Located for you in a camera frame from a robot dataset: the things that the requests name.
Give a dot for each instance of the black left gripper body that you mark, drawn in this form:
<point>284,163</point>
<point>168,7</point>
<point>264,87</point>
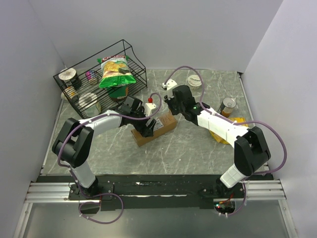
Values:
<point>139,124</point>

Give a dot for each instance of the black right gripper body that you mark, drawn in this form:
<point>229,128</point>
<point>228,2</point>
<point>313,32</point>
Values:
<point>176,108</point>

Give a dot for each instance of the brown cardboard express box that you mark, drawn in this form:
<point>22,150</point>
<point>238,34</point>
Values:
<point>164,124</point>

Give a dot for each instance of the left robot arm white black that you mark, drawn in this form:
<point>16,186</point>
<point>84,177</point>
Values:
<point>73,143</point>

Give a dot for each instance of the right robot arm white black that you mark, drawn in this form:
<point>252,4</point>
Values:
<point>250,147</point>

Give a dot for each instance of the white yogurt tub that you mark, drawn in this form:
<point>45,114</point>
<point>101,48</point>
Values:
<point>194,82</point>

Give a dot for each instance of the green snack canister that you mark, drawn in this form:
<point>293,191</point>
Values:
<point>118,93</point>

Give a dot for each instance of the orange labelled tin can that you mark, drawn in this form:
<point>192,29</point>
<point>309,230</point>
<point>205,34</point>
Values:
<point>227,106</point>

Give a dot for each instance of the white lidded pale can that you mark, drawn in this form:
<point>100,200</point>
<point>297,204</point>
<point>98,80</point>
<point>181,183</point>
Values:
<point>90,105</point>

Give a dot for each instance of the green chips bag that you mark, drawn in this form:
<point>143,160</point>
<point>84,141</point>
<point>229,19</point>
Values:
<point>116,72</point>

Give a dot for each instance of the yellow Lays chips bag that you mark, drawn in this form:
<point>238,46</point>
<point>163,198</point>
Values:
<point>227,130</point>

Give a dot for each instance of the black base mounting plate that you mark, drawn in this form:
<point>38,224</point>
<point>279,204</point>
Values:
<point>161,191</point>

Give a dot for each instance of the purple pink small cup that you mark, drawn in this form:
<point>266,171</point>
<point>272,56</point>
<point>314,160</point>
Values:
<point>91,77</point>

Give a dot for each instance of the small yellow labelled can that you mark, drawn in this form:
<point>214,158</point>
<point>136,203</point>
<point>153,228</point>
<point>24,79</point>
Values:
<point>70,94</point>

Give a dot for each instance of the white lidded dark jar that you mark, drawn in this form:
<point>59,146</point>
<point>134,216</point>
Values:
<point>70,78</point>

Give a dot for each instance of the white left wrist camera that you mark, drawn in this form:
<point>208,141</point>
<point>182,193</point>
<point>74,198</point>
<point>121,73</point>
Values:
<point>150,107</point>

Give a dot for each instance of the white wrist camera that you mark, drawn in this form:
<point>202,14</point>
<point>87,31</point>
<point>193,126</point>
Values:
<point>168,87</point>
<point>150,107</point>

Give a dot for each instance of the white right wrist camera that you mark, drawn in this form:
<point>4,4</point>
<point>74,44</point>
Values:
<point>168,87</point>

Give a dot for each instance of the black wire shelf rack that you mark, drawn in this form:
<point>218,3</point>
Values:
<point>137,68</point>

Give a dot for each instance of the aluminium rail frame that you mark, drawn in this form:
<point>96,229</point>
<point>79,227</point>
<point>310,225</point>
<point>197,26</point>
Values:
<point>59,192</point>

